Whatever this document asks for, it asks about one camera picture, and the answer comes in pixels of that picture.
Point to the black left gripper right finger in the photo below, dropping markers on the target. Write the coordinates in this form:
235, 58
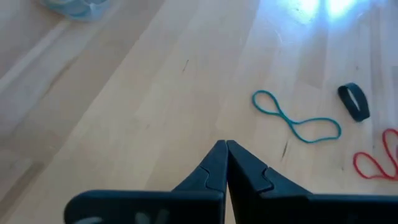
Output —
280, 208

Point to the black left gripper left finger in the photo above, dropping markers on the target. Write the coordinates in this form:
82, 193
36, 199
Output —
155, 207

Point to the long teal rubber band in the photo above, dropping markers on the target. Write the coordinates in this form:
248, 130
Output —
291, 122

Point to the long red rubber band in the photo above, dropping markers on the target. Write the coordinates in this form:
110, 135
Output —
354, 161

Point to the wide black rubber band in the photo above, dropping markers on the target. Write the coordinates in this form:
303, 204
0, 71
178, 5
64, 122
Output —
360, 116

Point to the clear plastic bin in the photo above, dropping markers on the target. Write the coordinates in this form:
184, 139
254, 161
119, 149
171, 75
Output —
77, 11

